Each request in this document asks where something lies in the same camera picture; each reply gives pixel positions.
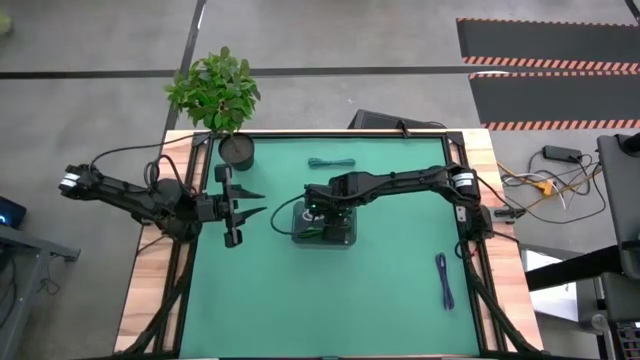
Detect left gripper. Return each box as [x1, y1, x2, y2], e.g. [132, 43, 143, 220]
[194, 163, 268, 249]

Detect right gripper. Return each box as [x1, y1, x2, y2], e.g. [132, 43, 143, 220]
[303, 181, 358, 246]

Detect teal braided USB-C cable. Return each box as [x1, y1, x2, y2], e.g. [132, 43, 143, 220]
[306, 157, 357, 169]

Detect translucent grey plastic bin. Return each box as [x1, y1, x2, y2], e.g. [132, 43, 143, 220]
[291, 199, 359, 247]

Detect green table mat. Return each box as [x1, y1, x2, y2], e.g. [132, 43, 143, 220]
[179, 135, 482, 358]

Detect black case on floor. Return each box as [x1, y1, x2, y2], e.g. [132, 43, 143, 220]
[347, 108, 447, 132]

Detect green plant in black pot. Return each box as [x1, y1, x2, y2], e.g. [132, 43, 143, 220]
[164, 45, 262, 172]

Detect grey metal table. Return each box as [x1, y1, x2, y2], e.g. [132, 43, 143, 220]
[0, 223, 82, 360]

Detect black device with blue light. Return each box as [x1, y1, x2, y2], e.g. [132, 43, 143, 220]
[0, 195, 28, 231]

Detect black power adapter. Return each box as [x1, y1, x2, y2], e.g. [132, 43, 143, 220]
[542, 144, 584, 164]

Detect black beam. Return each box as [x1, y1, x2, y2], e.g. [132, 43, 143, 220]
[523, 243, 625, 293]

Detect black hazard-striped floor mat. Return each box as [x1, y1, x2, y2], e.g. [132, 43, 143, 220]
[467, 71, 640, 132]
[455, 17, 640, 72]

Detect grey desk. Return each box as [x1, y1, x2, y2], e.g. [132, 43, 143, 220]
[596, 132, 640, 282]

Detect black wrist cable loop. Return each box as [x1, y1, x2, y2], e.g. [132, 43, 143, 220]
[269, 193, 307, 237]
[143, 153, 194, 195]

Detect black aluminium table frame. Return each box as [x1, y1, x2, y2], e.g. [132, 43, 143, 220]
[117, 128, 544, 360]

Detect long black arm cable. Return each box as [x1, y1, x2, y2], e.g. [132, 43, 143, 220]
[88, 132, 211, 169]

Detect blue braided USB-C cable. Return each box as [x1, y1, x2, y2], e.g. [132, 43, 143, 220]
[434, 252, 456, 312]

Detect white floor cable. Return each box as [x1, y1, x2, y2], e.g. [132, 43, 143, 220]
[501, 171, 569, 212]

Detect yellow floor cable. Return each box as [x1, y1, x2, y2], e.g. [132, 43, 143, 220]
[496, 160, 604, 212]

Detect black floor cable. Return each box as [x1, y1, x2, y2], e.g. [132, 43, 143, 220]
[499, 148, 609, 226]

